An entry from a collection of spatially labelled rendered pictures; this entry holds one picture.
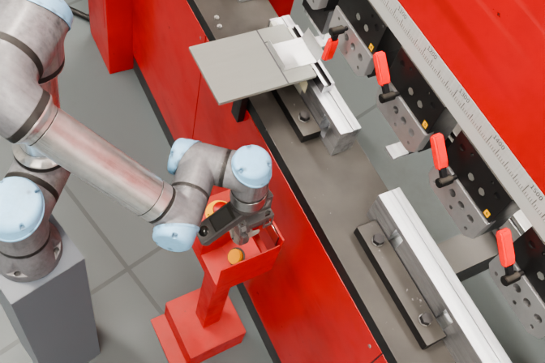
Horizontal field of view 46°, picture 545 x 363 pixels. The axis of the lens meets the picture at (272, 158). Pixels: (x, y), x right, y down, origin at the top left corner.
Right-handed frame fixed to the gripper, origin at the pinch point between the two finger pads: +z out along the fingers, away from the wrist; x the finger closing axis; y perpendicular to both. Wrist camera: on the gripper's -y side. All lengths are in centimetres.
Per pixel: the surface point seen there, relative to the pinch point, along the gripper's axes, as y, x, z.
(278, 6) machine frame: 84, 118, 74
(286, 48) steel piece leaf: 31.4, 35.6, -13.7
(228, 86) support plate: 12.5, 29.9, -15.1
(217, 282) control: -6.0, -4.6, 10.0
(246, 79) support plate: 17.6, 30.4, -14.7
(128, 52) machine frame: 15, 120, 74
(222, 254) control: -1.3, 2.3, 13.3
